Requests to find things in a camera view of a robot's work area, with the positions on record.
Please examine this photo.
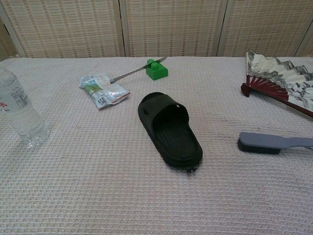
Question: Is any black rubber slipper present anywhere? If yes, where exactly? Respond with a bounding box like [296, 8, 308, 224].
[137, 92, 204, 174]

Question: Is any grey scrub brush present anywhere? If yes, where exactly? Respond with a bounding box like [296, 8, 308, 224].
[237, 132, 313, 155]

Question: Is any green toy building block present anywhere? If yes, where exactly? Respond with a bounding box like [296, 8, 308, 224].
[145, 58, 169, 81]

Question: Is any metal table knife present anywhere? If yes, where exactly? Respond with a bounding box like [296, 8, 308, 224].
[109, 56, 168, 85]

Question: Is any crumpled snack packet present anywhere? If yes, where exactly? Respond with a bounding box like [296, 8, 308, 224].
[78, 74, 131, 111]

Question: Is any white waffle-weave tablecloth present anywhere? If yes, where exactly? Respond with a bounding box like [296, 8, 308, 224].
[0, 56, 313, 235]

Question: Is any bamboo folding screen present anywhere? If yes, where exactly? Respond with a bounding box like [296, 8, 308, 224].
[0, 0, 313, 62]

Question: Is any painted paper folding fan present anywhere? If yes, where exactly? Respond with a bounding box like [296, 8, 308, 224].
[241, 49, 313, 118]

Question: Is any clear plastic water bottle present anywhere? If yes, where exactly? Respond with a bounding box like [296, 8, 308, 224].
[0, 66, 50, 147]

